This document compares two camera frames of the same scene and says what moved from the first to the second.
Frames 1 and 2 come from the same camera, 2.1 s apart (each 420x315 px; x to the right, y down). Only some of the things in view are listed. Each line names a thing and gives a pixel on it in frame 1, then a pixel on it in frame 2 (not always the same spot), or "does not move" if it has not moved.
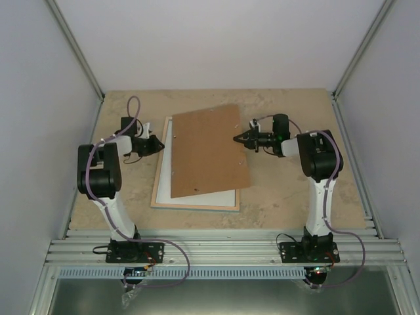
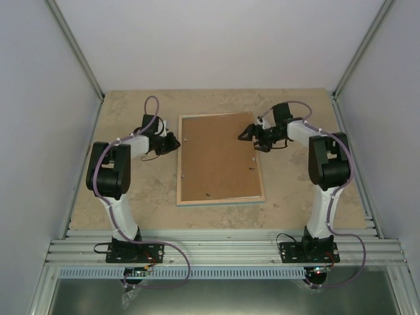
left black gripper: [155, 147] -> [172, 146]
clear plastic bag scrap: [126, 297] does not move
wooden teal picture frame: [154, 205] -> [179, 202]
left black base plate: [135, 252] does not move
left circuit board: [135, 272] does not move
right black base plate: [309, 252] does not move
